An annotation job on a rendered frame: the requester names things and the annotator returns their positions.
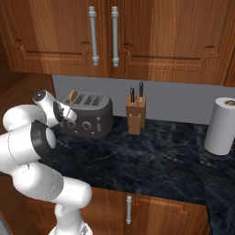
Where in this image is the wooden wall cupboard door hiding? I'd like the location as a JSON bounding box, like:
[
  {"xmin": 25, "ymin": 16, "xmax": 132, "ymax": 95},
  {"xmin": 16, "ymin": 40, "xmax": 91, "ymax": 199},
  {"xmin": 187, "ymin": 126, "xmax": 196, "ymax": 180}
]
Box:
[
  {"xmin": 0, "ymin": 0, "xmax": 110, "ymax": 78},
  {"xmin": 107, "ymin": 0, "xmax": 235, "ymax": 87}
]

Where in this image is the small grey cupboard handle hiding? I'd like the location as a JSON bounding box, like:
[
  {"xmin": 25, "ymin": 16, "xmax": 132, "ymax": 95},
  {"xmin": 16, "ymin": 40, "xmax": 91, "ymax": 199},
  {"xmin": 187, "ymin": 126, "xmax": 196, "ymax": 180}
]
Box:
[{"xmin": 125, "ymin": 195, "xmax": 133, "ymax": 226}]

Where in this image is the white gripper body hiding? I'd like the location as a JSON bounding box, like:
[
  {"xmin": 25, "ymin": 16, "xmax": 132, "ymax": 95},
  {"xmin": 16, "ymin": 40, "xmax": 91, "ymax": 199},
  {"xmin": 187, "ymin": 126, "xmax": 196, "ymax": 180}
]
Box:
[{"xmin": 62, "ymin": 104, "xmax": 78, "ymax": 123}]

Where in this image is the wooden knife block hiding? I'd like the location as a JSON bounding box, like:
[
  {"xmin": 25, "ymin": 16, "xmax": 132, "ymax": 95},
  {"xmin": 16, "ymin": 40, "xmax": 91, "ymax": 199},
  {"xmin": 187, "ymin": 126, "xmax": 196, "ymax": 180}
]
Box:
[{"xmin": 125, "ymin": 93, "xmax": 148, "ymax": 136}]

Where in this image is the white paper towel roll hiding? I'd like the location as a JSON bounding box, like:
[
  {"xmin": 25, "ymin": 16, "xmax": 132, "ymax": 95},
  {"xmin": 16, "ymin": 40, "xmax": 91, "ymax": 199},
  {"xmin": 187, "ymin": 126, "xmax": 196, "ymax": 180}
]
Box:
[{"xmin": 203, "ymin": 96, "xmax": 235, "ymax": 156}]

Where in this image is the brown bread slice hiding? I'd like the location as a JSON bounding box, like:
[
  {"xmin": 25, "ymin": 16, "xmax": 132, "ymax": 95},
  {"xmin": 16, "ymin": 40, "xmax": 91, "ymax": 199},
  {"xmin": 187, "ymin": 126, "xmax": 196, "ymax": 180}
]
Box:
[{"xmin": 68, "ymin": 89, "xmax": 78, "ymax": 106}]

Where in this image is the dark grey toaster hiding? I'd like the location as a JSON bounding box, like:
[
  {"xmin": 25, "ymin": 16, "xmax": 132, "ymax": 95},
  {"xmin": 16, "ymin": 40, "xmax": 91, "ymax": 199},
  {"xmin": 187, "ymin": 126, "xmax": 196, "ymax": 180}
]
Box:
[{"xmin": 60, "ymin": 91, "xmax": 115, "ymax": 140}]

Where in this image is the black handled knife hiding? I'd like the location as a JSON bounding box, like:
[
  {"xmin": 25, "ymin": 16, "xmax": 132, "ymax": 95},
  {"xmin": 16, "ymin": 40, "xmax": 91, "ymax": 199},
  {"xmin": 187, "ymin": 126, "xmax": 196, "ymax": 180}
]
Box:
[
  {"xmin": 129, "ymin": 86, "xmax": 136, "ymax": 106},
  {"xmin": 138, "ymin": 81, "xmax": 144, "ymax": 104}
]

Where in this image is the grey cupboard door handle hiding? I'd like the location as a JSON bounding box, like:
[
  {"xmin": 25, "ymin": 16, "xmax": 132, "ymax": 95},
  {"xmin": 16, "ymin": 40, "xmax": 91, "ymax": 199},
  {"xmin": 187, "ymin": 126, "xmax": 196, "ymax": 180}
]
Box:
[
  {"xmin": 110, "ymin": 6, "xmax": 120, "ymax": 68},
  {"xmin": 87, "ymin": 6, "xmax": 100, "ymax": 67}
]

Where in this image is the wooden base cupboard door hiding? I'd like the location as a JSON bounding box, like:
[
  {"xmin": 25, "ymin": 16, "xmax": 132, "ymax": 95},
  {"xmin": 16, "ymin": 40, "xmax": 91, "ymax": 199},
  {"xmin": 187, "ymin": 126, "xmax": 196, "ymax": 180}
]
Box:
[
  {"xmin": 123, "ymin": 193, "xmax": 212, "ymax": 235},
  {"xmin": 26, "ymin": 186, "xmax": 126, "ymax": 235}
]

